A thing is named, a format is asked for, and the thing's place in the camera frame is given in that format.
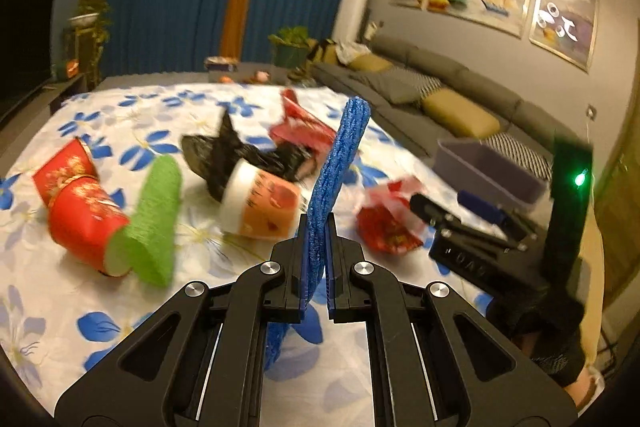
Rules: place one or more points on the dark coffee table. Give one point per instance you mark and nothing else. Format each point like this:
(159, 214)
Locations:
(230, 70)

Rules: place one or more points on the orange white paper cup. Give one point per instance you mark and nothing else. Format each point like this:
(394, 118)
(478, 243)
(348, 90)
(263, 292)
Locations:
(259, 205)

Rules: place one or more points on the blue floral white tablecloth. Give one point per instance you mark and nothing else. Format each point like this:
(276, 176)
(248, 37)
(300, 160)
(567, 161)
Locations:
(59, 316)

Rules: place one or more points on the wall power socket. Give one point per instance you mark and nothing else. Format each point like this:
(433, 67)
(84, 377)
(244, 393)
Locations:
(591, 112)

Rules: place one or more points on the grey cushion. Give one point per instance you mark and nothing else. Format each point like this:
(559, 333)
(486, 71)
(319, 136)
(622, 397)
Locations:
(380, 82)

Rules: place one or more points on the grey plastic trash bin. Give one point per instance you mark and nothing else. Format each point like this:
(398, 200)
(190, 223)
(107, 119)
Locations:
(468, 165)

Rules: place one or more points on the far mustard cushion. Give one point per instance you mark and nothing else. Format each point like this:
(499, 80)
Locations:
(370, 63)

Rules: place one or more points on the grey tv cabinet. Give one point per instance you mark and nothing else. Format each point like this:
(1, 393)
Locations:
(50, 97)

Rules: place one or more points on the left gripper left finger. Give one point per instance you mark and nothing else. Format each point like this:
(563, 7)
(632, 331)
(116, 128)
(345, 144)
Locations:
(198, 359)

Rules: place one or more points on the near patterned cushion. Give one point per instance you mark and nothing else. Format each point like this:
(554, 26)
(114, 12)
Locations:
(521, 154)

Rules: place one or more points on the mustard yellow cushion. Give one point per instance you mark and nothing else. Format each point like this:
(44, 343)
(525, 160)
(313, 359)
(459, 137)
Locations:
(460, 116)

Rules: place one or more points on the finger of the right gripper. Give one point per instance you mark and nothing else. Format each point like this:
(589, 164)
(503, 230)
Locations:
(434, 215)
(510, 222)

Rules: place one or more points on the black plastic bag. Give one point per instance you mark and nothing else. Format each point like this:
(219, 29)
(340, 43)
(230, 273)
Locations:
(213, 158)

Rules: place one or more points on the green potted plant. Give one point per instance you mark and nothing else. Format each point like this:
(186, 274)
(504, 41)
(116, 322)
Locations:
(289, 46)

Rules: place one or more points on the red paper cup rear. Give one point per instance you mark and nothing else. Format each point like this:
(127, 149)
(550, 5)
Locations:
(73, 160)

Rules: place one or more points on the blue foam net sleeve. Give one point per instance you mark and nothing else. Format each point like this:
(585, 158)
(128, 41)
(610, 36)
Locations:
(355, 118)

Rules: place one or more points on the phone on gripper mount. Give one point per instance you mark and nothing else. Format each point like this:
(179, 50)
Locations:
(567, 216)

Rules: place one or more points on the red paper cup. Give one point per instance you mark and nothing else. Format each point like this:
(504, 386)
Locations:
(83, 219)
(73, 160)

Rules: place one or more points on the black television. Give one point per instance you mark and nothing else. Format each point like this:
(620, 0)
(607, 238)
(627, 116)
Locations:
(25, 49)

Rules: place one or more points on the red paper cup front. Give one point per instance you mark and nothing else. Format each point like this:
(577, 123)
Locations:
(83, 219)

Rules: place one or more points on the right framed painting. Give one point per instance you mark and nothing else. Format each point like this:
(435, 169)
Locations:
(567, 29)

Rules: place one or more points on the white clothes on sofa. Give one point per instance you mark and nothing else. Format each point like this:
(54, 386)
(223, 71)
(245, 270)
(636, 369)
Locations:
(348, 51)

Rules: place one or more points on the red candy wrapper bag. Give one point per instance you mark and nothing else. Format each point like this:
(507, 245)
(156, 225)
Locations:
(301, 128)

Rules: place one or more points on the black white patterned cushion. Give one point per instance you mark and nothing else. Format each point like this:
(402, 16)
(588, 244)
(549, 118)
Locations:
(413, 86)

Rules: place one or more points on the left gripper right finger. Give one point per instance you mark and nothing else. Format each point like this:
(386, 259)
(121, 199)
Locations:
(434, 360)

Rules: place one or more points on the white standing air conditioner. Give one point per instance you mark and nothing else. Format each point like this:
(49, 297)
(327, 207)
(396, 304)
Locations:
(348, 20)

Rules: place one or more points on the green foam net sleeve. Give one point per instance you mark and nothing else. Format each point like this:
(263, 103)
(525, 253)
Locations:
(149, 239)

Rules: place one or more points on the crumpled red white wrapper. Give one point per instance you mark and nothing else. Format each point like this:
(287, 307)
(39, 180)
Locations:
(385, 222)

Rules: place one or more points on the plant on stand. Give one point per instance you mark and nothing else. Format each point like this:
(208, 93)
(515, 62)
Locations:
(84, 37)

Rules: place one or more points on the grey sectional sofa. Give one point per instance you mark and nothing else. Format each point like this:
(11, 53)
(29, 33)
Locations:
(408, 124)

